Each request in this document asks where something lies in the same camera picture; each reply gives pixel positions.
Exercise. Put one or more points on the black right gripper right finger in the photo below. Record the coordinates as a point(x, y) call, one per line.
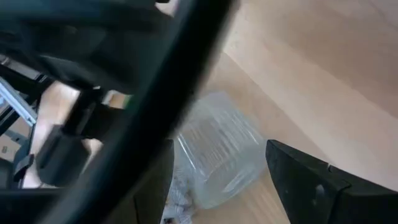
point(311, 193)

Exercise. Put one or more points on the silver frame bracket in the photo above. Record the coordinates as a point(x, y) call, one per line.
point(18, 105)

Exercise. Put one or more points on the white artificial daisy bunch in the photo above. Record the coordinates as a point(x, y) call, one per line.
point(177, 202)

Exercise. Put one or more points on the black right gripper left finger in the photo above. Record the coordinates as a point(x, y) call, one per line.
point(152, 193)

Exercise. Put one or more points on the clear ribbed glass vase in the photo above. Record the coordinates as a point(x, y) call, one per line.
point(217, 149)

